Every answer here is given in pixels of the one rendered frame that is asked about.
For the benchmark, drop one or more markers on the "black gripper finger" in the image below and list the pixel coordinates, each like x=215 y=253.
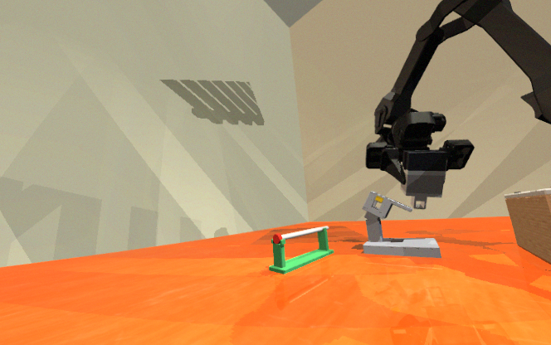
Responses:
x=451 y=153
x=391 y=164

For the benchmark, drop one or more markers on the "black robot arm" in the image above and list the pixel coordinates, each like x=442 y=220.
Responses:
x=529 y=51

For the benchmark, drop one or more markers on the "grey tapered pin with red head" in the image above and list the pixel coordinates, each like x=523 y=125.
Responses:
x=278 y=237

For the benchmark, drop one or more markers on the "green cradle stand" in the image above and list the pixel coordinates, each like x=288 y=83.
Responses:
x=283 y=266

